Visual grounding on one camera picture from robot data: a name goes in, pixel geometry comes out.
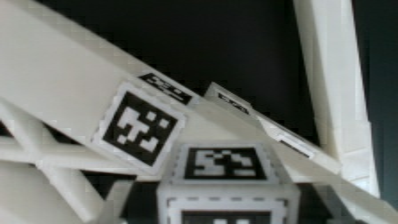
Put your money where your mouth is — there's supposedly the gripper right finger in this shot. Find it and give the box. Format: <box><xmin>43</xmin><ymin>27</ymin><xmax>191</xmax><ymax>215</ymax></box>
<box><xmin>297</xmin><ymin>183</ymin><xmax>363</xmax><ymax>224</ymax></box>

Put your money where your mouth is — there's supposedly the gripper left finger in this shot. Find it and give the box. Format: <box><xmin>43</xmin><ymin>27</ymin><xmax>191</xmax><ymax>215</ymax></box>
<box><xmin>100</xmin><ymin>180</ymin><xmax>159</xmax><ymax>224</ymax></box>

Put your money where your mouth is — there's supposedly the white tagged cube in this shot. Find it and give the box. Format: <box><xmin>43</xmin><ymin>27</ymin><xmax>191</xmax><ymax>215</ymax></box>
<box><xmin>157</xmin><ymin>143</ymin><xmax>301</xmax><ymax>224</ymax></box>

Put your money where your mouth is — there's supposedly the white chair back frame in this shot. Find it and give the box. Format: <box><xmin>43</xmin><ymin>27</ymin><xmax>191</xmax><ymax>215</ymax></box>
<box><xmin>0</xmin><ymin>0</ymin><xmax>398</xmax><ymax>224</ymax></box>

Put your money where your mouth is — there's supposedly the white front rail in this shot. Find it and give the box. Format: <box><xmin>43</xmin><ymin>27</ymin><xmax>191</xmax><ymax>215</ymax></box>
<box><xmin>294</xmin><ymin>0</ymin><xmax>381</xmax><ymax>197</ymax></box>

